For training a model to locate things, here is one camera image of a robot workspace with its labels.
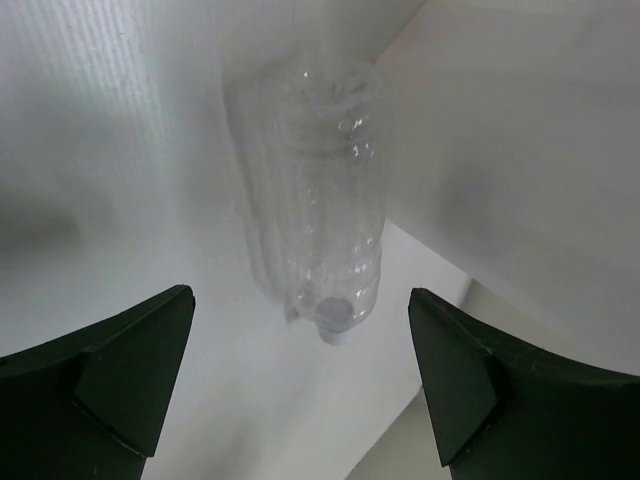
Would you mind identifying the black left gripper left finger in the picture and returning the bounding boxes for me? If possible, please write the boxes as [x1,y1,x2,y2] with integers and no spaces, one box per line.
[1,285,195,479]

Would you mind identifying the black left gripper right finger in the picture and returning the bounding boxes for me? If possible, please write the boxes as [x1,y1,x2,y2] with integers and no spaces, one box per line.
[408,288,639,479]

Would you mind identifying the clear unlabelled plastic bottle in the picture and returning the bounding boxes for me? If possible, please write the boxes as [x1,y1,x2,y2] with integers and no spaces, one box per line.
[226,55,391,344]

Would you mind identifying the white octagonal plastic bin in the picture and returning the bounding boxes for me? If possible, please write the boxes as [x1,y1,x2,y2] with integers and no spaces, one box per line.
[1,1,639,479]

